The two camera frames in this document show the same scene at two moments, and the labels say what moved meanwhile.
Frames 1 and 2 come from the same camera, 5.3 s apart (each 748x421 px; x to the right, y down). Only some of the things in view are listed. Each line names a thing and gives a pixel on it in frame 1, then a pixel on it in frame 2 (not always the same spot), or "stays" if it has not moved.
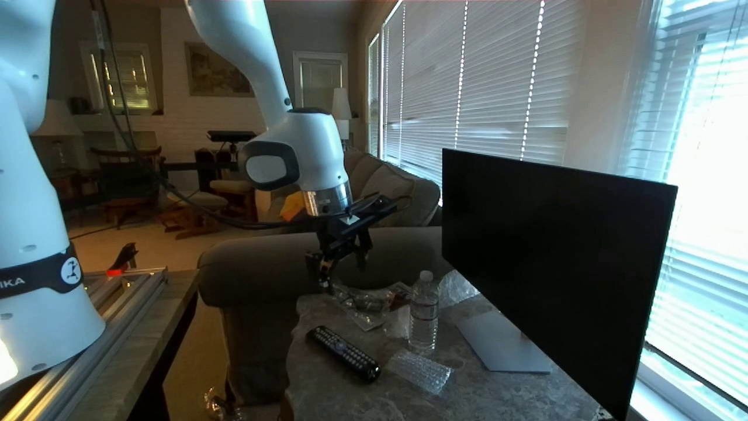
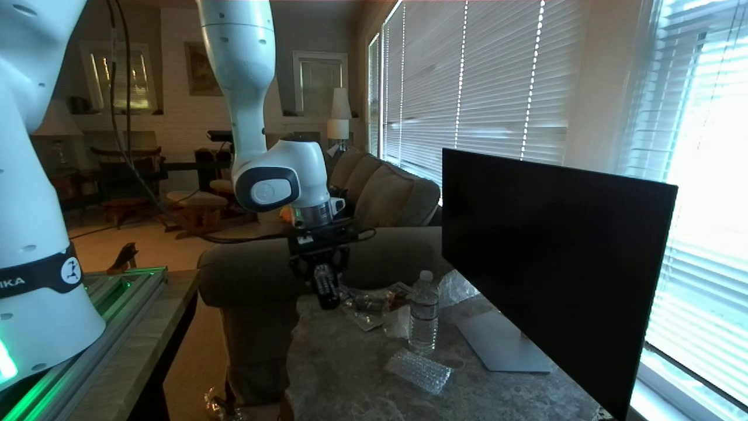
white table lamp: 342,111 stays
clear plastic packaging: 421,371 stays
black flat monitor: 573,256 stays
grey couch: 394,339 stays
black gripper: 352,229 → 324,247
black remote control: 346,353 → 325,286
